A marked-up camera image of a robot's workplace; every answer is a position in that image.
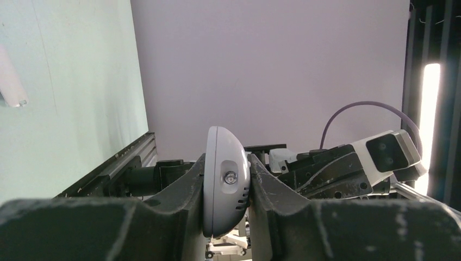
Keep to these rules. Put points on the white remote control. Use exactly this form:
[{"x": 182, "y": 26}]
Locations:
[{"x": 226, "y": 182}]

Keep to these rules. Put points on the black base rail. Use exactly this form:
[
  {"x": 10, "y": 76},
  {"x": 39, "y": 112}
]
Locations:
[{"x": 140, "y": 153}]

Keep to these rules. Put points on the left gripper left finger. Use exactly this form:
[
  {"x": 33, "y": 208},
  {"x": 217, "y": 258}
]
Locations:
[{"x": 167, "y": 226}]

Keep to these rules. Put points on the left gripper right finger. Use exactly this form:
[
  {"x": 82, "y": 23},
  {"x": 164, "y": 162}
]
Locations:
[{"x": 287, "y": 226}]

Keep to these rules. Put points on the white battery compartment cover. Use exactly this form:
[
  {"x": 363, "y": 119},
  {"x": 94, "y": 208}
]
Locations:
[{"x": 12, "y": 90}]

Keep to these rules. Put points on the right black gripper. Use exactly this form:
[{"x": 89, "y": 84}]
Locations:
[{"x": 336, "y": 173}]

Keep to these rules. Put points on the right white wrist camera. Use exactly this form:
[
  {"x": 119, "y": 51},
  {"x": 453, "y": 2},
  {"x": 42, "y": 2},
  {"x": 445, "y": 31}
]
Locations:
[{"x": 391, "y": 153}]

